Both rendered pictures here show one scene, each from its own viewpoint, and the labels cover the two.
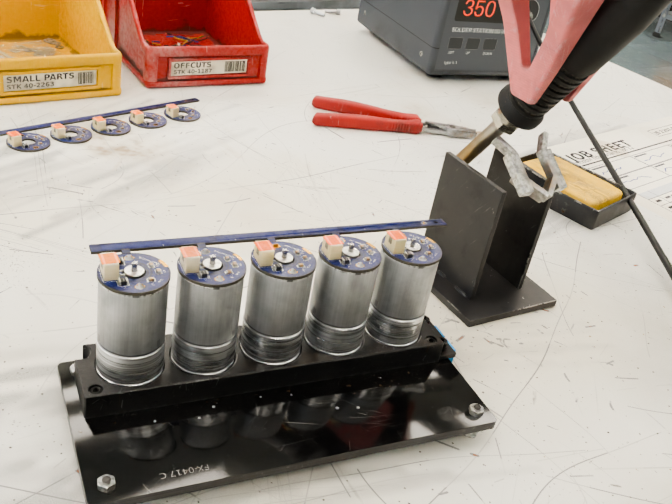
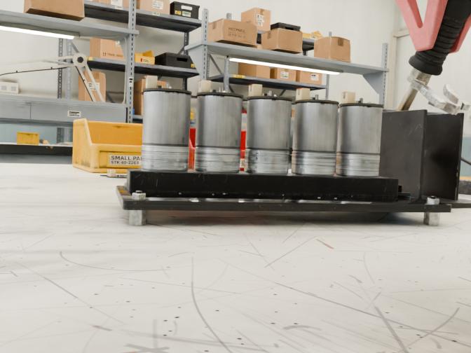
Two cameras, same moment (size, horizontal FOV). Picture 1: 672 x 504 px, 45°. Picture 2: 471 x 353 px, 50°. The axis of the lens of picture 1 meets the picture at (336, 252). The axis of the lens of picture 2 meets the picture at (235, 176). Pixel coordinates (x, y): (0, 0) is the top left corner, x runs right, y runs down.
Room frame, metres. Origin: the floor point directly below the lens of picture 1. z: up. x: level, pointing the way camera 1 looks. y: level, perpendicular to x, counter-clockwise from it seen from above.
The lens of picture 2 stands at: (-0.02, -0.03, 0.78)
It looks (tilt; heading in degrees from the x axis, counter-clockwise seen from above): 3 degrees down; 14
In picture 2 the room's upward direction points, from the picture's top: 3 degrees clockwise
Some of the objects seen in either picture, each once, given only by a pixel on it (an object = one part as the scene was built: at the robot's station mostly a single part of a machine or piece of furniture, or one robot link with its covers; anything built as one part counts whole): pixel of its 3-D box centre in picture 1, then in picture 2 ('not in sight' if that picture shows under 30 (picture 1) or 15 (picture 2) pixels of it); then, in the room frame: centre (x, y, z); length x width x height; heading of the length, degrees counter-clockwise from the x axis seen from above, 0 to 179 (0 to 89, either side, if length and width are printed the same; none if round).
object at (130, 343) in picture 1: (131, 328); (165, 138); (0.23, 0.07, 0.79); 0.02 x 0.02 x 0.05
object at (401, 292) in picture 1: (399, 296); (358, 147); (0.28, -0.03, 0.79); 0.02 x 0.02 x 0.05
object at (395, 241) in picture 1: (397, 241); (349, 98); (0.28, -0.02, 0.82); 0.01 x 0.01 x 0.01; 30
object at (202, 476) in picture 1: (280, 402); (275, 204); (0.24, 0.01, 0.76); 0.16 x 0.07 x 0.01; 120
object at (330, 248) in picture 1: (334, 247); (304, 94); (0.27, 0.00, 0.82); 0.01 x 0.01 x 0.01; 30
